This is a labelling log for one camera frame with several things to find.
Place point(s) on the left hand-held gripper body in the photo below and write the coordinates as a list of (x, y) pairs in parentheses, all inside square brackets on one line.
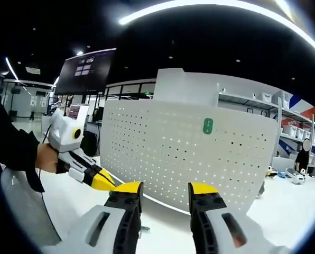
[(63, 133)]

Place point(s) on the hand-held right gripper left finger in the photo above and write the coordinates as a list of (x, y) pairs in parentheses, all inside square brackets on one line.
[(107, 227)]

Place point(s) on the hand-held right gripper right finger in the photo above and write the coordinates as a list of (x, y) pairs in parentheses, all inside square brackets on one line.
[(213, 225)]

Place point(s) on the green mounting plate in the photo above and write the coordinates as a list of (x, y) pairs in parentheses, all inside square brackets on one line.
[(207, 126)]

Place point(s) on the person's left hand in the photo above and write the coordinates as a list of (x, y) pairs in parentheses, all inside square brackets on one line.
[(47, 158)]

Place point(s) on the small metal part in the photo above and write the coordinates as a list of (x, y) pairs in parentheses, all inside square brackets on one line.
[(145, 228)]

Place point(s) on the white pegboard foot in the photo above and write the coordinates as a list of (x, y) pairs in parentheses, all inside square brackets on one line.
[(261, 191)]

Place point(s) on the white perforated pegboard panel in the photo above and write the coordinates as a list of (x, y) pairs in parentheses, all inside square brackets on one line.
[(178, 158)]

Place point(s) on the white device on table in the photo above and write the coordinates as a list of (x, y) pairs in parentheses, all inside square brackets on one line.
[(296, 176)]

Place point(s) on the white storage shelf rack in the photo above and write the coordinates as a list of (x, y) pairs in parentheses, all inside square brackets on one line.
[(287, 116)]

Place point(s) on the ceiling light strip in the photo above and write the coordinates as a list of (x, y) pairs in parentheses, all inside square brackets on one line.
[(226, 13)]

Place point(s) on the large dark wall screen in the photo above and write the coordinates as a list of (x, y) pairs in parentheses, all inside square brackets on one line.
[(84, 71)]

